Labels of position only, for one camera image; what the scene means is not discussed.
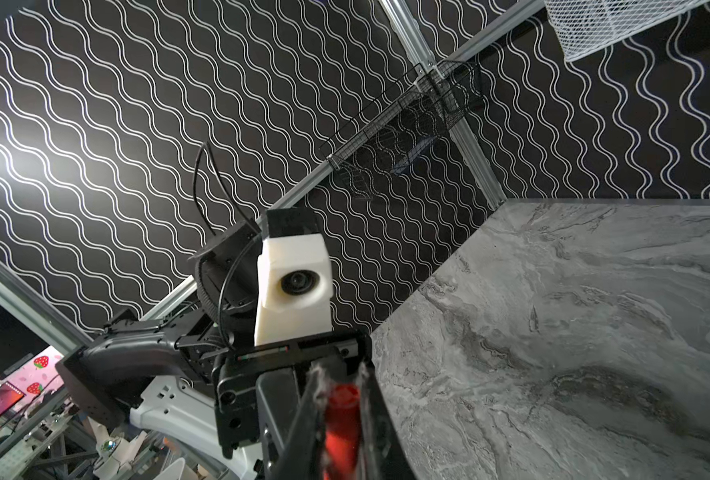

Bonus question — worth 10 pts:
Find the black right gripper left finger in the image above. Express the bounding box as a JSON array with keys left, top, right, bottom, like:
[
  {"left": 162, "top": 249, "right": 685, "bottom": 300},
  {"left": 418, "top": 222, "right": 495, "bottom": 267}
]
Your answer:
[{"left": 267, "top": 367, "right": 331, "bottom": 479}]

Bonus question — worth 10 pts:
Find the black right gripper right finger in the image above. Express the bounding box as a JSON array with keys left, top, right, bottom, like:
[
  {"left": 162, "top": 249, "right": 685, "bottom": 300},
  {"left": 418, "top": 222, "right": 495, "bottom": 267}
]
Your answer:
[{"left": 355, "top": 360, "right": 416, "bottom": 480}]

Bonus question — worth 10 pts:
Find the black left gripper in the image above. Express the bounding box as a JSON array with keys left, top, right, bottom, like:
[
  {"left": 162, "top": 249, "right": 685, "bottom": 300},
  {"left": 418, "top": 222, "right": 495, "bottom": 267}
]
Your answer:
[{"left": 213, "top": 329, "right": 372, "bottom": 479}]

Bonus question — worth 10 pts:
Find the red pen cap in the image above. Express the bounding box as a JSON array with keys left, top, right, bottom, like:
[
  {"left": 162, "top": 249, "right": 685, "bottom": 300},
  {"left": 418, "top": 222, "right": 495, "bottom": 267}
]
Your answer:
[{"left": 324, "top": 384, "right": 361, "bottom": 479}]

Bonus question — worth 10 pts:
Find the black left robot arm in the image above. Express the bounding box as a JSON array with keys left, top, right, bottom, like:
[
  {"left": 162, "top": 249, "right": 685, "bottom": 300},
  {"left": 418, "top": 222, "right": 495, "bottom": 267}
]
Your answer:
[{"left": 57, "top": 207, "right": 391, "bottom": 479}]

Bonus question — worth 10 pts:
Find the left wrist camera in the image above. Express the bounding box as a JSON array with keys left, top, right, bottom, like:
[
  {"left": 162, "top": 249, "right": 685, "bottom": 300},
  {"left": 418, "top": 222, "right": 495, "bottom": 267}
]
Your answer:
[{"left": 254, "top": 207, "right": 333, "bottom": 346}]

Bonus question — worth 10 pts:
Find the black wire mesh basket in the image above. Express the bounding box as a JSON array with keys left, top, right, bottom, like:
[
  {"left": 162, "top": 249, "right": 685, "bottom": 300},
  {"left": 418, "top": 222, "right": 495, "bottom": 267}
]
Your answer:
[{"left": 322, "top": 60, "right": 483, "bottom": 200}]

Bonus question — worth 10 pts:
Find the white wire mesh basket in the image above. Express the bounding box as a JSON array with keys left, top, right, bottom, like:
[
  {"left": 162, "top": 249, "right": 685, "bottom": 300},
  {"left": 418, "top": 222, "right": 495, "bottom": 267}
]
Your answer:
[{"left": 544, "top": 0, "right": 706, "bottom": 62}]

